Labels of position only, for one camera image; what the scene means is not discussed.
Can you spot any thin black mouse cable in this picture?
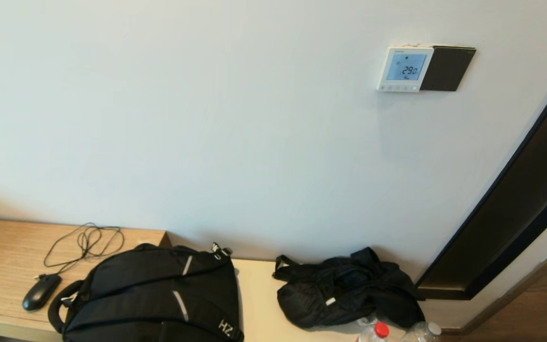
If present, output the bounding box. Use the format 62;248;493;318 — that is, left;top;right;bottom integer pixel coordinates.
43;222;125;276

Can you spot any black computer mouse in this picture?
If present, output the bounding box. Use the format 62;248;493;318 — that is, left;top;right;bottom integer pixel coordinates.
22;273;62;312

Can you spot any white wall thermostat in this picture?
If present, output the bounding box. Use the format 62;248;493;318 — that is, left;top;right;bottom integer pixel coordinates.
377;45;435;93

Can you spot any black wall switch panel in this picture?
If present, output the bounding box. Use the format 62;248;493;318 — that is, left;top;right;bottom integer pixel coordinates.
419;45;477;92

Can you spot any crumpled black nylon bag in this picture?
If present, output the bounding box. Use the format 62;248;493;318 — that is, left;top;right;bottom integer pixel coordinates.
273;247;427;330

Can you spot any red cap water bottle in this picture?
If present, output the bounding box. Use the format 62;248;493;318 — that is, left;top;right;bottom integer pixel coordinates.
358;322;392;342

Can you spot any brown wooden baseboard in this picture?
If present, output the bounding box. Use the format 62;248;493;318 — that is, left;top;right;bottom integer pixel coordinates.
444;232;547;334

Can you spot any dark brown door frame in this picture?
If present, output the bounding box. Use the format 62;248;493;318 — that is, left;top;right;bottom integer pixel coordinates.
416;57;547;301

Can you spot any black backpack with HZ print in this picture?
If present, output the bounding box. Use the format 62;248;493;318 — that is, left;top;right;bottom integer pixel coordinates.
48;242;245;342

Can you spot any white cap plastic bottle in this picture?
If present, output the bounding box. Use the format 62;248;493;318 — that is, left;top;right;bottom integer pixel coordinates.
401;321;443;342

